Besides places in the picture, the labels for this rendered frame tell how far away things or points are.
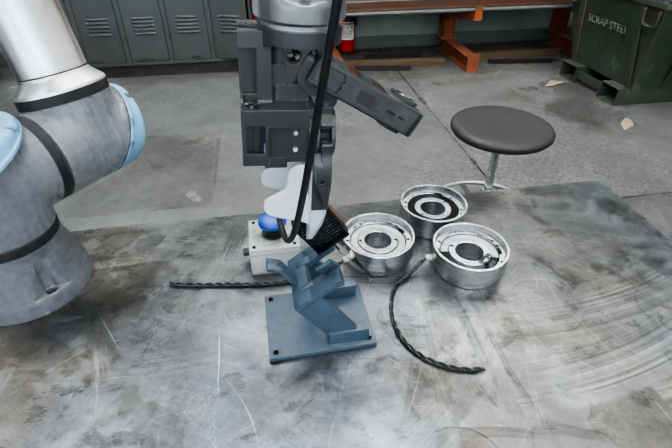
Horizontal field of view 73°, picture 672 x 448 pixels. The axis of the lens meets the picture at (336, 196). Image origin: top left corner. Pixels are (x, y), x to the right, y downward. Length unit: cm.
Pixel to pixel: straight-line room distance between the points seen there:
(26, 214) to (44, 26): 23
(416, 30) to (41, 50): 412
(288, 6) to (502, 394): 44
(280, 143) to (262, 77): 6
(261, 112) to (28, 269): 40
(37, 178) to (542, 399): 63
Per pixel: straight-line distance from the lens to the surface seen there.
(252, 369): 57
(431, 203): 77
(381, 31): 451
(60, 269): 70
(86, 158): 67
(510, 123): 162
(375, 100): 40
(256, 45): 38
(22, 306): 70
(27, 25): 68
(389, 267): 64
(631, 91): 379
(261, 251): 64
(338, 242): 51
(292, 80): 40
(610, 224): 87
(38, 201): 66
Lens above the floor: 126
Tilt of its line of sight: 34 degrees down
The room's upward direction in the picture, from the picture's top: straight up
